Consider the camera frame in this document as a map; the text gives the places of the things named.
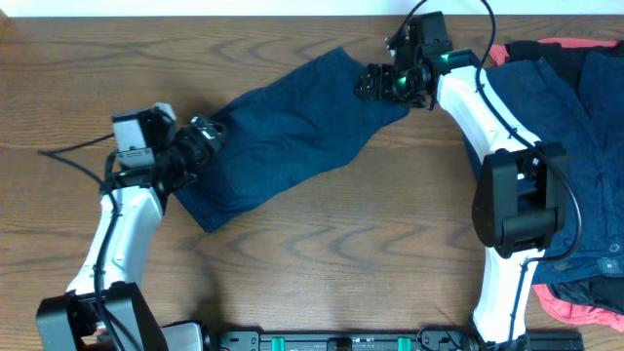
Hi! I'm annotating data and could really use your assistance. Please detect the dark blue shorts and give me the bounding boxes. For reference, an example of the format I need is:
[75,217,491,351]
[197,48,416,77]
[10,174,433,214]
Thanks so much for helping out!
[175,48,409,232]

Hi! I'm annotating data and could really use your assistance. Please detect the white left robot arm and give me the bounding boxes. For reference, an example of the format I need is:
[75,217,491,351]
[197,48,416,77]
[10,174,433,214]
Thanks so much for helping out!
[36,108,225,350]

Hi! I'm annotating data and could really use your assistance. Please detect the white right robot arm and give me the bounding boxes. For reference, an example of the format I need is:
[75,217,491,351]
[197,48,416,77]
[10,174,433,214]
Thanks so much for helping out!
[354,50,584,350]

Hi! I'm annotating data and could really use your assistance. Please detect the pink red garment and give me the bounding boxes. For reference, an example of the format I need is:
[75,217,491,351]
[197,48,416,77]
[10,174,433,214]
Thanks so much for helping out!
[487,37,624,332]

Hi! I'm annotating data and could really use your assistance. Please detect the dark navy garment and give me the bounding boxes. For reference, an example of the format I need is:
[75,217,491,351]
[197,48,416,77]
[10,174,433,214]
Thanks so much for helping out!
[579,52,623,207]

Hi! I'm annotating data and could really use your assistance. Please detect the black garment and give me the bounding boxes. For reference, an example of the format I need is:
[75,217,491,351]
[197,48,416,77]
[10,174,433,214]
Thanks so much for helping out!
[504,40,624,313]

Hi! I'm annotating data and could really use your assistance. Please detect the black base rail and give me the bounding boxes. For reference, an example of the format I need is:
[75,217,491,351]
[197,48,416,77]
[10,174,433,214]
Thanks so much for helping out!
[204,325,485,351]

